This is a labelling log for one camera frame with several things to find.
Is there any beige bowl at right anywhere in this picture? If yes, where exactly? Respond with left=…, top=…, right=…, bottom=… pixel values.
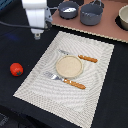
left=119, top=5, right=128, bottom=30

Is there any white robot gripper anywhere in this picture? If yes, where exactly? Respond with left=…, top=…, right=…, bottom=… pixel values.
left=26, top=8, right=52, bottom=40

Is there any red toy sausage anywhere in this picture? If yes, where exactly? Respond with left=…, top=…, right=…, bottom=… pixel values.
left=10, top=63, right=23, bottom=76

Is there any fork with wooden handle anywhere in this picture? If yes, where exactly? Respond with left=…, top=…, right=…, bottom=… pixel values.
left=44, top=72, right=86, bottom=89

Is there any grey pot on stove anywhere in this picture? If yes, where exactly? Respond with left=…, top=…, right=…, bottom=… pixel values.
left=80, top=3, right=103, bottom=26

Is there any pink toy stove top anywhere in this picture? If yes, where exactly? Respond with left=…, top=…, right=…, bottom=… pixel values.
left=52, top=0, right=128, bottom=43

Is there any knife with wooden handle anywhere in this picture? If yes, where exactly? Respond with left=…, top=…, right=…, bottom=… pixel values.
left=58, top=49, right=98, bottom=63

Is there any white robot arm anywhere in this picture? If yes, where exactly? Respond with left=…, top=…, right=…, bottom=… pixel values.
left=22, top=0, right=52, bottom=40

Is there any grey frying pan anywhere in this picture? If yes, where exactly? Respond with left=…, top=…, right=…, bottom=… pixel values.
left=56, top=1, right=79, bottom=19

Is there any white woven placemat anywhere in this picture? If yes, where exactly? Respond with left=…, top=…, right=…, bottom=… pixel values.
left=14, top=31, right=114, bottom=128

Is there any beige round plate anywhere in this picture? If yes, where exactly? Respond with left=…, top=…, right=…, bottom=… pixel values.
left=56, top=55, right=83, bottom=78

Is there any white toy fish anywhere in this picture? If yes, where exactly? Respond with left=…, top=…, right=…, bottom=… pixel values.
left=63, top=8, right=76, bottom=12

